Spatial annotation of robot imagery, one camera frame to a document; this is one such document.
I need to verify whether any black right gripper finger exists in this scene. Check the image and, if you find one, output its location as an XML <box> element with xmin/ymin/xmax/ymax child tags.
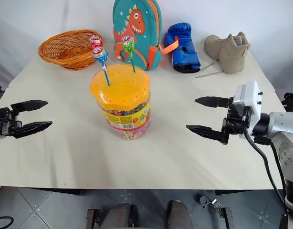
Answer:
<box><xmin>194</xmin><ymin>96</ymin><xmax>233</xmax><ymax>108</ymax></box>
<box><xmin>186</xmin><ymin>125</ymin><xmax>227</xmax><ymax>144</ymax></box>

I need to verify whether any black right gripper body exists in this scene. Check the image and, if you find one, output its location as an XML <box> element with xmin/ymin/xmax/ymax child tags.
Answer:
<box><xmin>221</xmin><ymin>96</ymin><xmax>253</xmax><ymax>145</ymax></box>

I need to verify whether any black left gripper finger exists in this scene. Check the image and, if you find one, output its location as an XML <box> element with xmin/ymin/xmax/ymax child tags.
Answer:
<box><xmin>10</xmin><ymin>100</ymin><xmax>49</xmax><ymax>113</ymax></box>
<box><xmin>11</xmin><ymin>121</ymin><xmax>53</xmax><ymax>140</ymax></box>

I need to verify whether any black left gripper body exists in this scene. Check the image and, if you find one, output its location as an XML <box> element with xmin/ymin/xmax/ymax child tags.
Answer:
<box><xmin>0</xmin><ymin>107</ymin><xmax>24</xmax><ymax>137</ymax></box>

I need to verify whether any blue wrapped lollipop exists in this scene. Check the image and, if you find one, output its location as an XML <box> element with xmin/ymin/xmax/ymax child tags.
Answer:
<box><xmin>91</xmin><ymin>46</ymin><xmax>111</xmax><ymax>87</ymax></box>

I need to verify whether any lollipop jar with yellow lid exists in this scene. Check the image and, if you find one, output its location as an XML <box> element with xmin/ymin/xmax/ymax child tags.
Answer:
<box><xmin>89</xmin><ymin>62</ymin><xmax>152</xmax><ymax>142</ymax></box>

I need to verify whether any red wrapped lollipop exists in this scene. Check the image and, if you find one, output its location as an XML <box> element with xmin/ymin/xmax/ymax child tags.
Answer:
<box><xmin>89</xmin><ymin>35</ymin><xmax>101</xmax><ymax>50</ymax></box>

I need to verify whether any green wrapped lollipop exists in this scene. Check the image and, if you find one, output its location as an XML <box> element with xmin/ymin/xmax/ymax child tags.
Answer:
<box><xmin>121</xmin><ymin>35</ymin><xmax>137</xmax><ymax>73</ymax></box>

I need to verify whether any beige lace-up boot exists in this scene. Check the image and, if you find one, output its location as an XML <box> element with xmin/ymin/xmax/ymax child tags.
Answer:
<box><xmin>194</xmin><ymin>31</ymin><xmax>252</xmax><ymax>79</ymax></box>

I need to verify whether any blue boxing glove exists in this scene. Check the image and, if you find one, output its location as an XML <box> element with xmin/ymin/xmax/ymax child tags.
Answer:
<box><xmin>163</xmin><ymin>22</ymin><xmax>201</xmax><ymax>73</ymax></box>

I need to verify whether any orange wicker basket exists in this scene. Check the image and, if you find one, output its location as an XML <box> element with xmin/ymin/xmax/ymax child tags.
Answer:
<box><xmin>38</xmin><ymin>29</ymin><xmax>105</xmax><ymax>71</ymax></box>

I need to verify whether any black caster wheel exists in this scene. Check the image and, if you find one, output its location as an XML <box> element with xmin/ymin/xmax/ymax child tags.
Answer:
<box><xmin>199</xmin><ymin>195</ymin><xmax>221</xmax><ymax>211</ymax></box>

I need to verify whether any teal dinosaur backpack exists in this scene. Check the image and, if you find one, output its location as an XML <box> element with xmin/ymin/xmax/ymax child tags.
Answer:
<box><xmin>112</xmin><ymin>0</ymin><xmax>180</xmax><ymax>72</ymax></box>

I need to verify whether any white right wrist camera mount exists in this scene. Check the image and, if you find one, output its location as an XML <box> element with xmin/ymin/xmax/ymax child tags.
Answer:
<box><xmin>232</xmin><ymin>80</ymin><xmax>263</xmax><ymax>118</ymax></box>

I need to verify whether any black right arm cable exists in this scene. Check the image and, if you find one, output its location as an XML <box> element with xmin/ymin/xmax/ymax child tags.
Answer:
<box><xmin>242</xmin><ymin>128</ymin><xmax>290</xmax><ymax>217</ymax></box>

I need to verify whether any black table frame bar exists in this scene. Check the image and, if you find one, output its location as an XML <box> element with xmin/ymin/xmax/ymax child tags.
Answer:
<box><xmin>214</xmin><ymin>189</ymin><xmax>276</xmax><ymax>197</ymax></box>
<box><xmin>24</xmin><ymin>187</ymin><xmax>86</xmax><ymax>197</ymax></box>

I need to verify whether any rusty metal frame leg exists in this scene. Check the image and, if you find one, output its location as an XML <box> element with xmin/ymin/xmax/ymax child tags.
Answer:
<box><xmin>86</xmin><ymin>208</ymin><xmax>102</xmax><ymax>229</ymax></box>
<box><xmin>219</xmin><ymin>207</ymin><xmax>233</xmax><ymax>229</ymax></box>

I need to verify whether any black floor cable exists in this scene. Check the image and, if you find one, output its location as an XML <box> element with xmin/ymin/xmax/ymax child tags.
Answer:
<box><xmin>0</xmin><ymin>215</ymin><xmax>14</xmax><ymax>229</ymax></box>

